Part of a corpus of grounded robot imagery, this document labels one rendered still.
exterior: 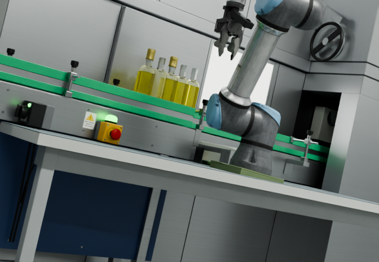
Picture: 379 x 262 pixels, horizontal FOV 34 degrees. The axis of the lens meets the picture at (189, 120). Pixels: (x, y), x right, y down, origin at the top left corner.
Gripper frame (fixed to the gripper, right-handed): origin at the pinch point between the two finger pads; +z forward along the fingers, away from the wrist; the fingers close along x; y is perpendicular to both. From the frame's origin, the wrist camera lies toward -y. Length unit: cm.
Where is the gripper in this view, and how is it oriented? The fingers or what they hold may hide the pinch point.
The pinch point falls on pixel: (227, 55)
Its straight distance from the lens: 238.6
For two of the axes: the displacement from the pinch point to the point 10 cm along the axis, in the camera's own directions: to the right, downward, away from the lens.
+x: -7.9, -2.1, -5.8
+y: -5.8, -0.9, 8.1
